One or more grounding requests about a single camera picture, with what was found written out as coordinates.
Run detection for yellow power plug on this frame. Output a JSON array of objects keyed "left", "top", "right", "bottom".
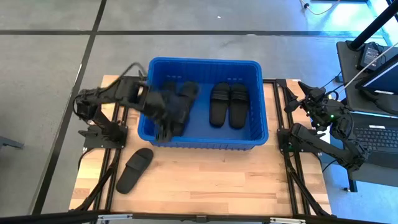
[{"left": 323, "top": 93, "right": 341, "bottom": 105}]

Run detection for blue plastic bin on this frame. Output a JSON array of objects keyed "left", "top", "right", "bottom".
[{"left": 137, "top": 57, "right": 269, "bottom": 151}]

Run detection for black flat screen monitor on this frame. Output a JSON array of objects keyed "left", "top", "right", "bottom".
[{"left": 355, "top": 54, "right": 398, "bottom": 96}]

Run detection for thin white cable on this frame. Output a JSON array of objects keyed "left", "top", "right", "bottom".
[{"left": 341, "top": 42, "right": 398, "bottom": 91}]

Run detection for black crossbeam silver brackets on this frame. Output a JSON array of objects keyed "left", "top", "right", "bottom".
[{"left": 0, "top": 210, "right": 398, "bottom": 224}]

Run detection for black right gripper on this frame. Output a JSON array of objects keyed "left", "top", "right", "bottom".
[{"left": 283, "top": 81, "right": 346, "bottom": 128}]

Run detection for floor cable with black plug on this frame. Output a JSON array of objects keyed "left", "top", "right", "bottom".
[{"left": 300, "top": 0, "right": 340, "bottom": 16}]

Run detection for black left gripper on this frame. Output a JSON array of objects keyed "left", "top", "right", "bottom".
[{"left": 135, "top": 83, "right": 178, "bottom": 128}]

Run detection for black rubber slide sandal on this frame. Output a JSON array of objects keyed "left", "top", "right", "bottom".
[
  {"left": 154, "top": 116, "right": 174, "bottom": 143},
  {"left": 115, "top": 147, "right": 155, "bottom": 195},
  {"left": 208, "top": 82, "right": 231, "bottom": 128},
  {"left": 228, "top": 82, "right": 251, "bottom": 130},
  {"left": 172, "top": 80, "right": 200, "bottom": 136},
  {"left": 162, "top": 81, "right": 178, "bottom": 97}
]

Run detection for black monitor stand pole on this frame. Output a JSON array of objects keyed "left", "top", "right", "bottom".
[{"left": 349, "top": 0, "right": 398, "bottom": 50}]

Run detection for black keyboard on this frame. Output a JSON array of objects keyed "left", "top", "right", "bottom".
[{"left": 354, "top": 124, "right": 398, "bottom": 169}]

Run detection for black operator desk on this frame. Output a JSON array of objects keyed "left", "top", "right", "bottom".
[{"left": 310, "top": 40, "right": 398, "bottom": 192}]

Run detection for grey furniture foot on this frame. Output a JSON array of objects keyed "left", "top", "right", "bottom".
[{"left": 0, "top": 136, "right": 25, "bottom": 150}]

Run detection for black power adapter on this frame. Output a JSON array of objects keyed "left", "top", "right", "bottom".
[{"left": 356, "top": 42, "right": 388, "bottom": 72}]

